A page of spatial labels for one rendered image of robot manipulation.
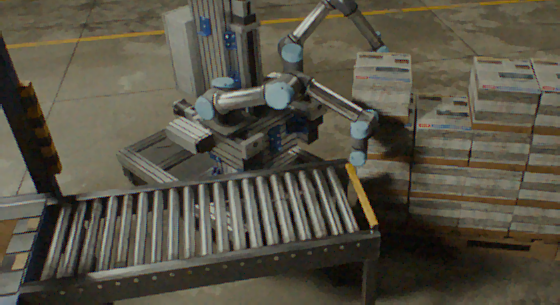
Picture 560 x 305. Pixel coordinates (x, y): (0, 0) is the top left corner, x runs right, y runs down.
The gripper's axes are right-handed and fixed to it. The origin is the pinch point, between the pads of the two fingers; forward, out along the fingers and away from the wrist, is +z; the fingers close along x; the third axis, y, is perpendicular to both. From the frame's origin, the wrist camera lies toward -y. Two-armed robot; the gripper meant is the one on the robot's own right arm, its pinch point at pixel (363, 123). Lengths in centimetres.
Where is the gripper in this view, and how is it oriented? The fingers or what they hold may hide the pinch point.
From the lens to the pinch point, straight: 270.8
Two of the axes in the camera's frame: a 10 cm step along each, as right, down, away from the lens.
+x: -9.9, -0.7, 1.1
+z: 1.3, -5.8, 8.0
